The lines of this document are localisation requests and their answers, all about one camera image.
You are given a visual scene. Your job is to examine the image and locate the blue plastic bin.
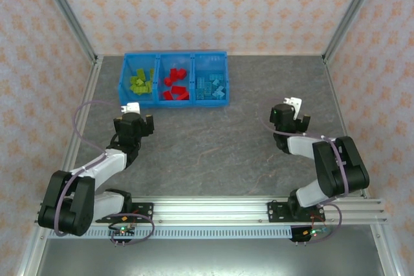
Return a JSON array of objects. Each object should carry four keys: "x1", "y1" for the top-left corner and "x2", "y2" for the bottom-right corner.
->
[
  {"x1": 155, "y1": 52, "x2": 197, "y2": 109},
  {"x1": 190, "y1": 51, "x2": 231, "y2": 108},
  {"x1": 118, "y1": 52, "x2": 161, "y2": 109}
]

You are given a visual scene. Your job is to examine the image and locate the left small circuit board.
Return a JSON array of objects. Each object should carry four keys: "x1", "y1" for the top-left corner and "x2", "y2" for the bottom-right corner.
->
[{"x1": 108, "y1": 226, "x2": 136, "y2": 237}]

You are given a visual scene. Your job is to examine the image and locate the small circuit board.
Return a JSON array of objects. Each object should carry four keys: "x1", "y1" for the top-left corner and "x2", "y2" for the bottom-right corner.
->
[
  {"x1": 108, "y1": 226, "x2": 136, "y2": 237},
  {"x1": 303, "y1": 227, "x2": 327, "y2": 237}
]

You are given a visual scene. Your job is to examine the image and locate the right small circuit board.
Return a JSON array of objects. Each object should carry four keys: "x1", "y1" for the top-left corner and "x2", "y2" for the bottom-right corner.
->
[{"x1": 303, "y1": 227, "x2": 327, "y2": 237}]

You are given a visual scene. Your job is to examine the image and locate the grey metal panel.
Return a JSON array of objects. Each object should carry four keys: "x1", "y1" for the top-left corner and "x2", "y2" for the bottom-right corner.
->
[{"x1": 35, "y1": 239, "x2": 386, "y2": 276}]

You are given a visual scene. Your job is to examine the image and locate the aluminium corner strut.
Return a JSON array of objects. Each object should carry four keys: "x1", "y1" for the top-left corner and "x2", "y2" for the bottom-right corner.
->
[
  {"x1": 370, "y1": 224, "x2": 405, "y2": 276},
  {"x1": 16, "y1": 224, "x2": 49, "y2": 276}
]

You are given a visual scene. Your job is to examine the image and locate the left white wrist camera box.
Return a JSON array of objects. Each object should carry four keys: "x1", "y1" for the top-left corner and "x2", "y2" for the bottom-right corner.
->
[{"x1": 121, "y1": 102, "x2": 141, "y2": 114}]

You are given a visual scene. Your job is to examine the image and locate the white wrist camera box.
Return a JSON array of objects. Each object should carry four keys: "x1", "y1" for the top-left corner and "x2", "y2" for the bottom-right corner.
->
[
  {"x1": 285, "y1": 96, "x2": 302, "y2": 120},
  {"x1": 121, "y1": 102, "x2": 141, "y2": 114}
]

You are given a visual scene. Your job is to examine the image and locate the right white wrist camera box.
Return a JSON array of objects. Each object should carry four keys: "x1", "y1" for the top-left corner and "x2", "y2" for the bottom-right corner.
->
[{"x1": 285, "y1": 96, "x2": 302, "y2": 120}]

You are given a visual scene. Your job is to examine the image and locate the aluminium side rail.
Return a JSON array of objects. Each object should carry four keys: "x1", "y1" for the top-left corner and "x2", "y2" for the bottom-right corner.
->
[
  {"x1": 323, "y1": 58, "x2": 371, "y2": 199},
  {"x1": 51, "y1": 56, "x2": 104, "y2": 199}
]

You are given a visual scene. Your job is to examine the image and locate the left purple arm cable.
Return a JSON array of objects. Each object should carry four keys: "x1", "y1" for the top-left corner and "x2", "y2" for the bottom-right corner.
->
[{"x1": 53, "y1": 100, "x2": 155, "y2": 247}]

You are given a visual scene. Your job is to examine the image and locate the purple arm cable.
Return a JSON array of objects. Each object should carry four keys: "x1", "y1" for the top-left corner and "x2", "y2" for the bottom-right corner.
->
[
  {"x1": 261, "y1": 98, "x2": 350, "y2": 244},
  {"x1": 53, "y1": 100, "x2": 155, "y2": 247}
]

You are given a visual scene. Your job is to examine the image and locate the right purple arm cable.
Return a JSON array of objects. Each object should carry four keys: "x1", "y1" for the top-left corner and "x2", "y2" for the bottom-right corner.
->
[{"x1": 261, "y1": 98, "x2": 350, "y2": 244}]

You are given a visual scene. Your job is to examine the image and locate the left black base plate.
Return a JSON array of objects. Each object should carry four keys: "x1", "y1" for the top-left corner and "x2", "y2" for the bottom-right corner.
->
[{"x1": 95, "y1": 202, "x2": 155, "y2": 224}]

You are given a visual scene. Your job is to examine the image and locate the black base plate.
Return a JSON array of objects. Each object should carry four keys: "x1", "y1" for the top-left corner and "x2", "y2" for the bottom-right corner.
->
[
  {"x1": 95, "y1": 202, "x2": 155, "y2": 224},
  {"x1": 267, "y1": 201, "x2": 326, "y2": 224}
]

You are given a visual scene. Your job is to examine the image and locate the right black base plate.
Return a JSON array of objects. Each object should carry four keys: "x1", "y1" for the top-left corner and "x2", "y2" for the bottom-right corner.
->
[{"x1": 267, "y1": 201, "x2": 326, "y2": 224}]

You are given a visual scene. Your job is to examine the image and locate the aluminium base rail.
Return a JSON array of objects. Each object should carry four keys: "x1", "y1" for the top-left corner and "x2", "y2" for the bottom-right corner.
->
[{"x1": 34, "y1": 197, "x2": 387, "y2": 225}]

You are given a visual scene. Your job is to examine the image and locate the aluminium frame post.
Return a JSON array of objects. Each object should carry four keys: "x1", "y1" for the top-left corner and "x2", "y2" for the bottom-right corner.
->
[
  {"x1": 34, "y1": 0, "x2": 98, "y2": 63},
  {"x1": 323, "y1": 0, "x2": 386, "y2": 63}
]

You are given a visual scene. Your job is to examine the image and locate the grey slotted cable duct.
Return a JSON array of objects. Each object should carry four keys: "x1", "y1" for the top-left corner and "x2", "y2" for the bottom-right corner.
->
[{"x1": 48, "y1": 227, "x2": 294, "y2": 240}]

